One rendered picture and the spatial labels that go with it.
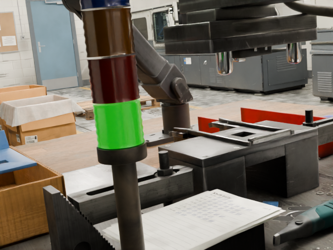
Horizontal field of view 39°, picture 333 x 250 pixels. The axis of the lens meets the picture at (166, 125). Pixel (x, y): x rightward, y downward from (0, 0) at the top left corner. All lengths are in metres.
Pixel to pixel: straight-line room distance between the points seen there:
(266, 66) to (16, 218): 7.11
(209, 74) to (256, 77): 1.30
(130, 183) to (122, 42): 0.11
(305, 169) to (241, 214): 0.22
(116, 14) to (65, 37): 11.49
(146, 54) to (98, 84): 0.63
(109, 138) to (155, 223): 0.14
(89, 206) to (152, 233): 0.08
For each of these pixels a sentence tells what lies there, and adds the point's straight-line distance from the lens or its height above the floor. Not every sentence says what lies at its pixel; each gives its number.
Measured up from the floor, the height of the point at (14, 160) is 0.99.
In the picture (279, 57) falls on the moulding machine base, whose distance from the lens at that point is 7.74.
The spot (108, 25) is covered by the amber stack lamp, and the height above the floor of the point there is 1.14.
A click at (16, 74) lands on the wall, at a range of 11.57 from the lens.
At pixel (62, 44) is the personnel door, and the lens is 11.82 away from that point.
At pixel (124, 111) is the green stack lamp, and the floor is 1.08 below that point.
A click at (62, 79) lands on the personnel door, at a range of 11.82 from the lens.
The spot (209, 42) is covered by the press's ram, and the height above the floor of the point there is 1.12.
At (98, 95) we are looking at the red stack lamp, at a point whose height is 1.09.
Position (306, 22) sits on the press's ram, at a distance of 0.66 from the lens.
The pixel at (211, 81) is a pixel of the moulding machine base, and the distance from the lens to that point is 8.66.
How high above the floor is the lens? 1.13
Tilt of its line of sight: 11 degrees down
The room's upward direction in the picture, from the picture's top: 5 degrees counter-clockwise
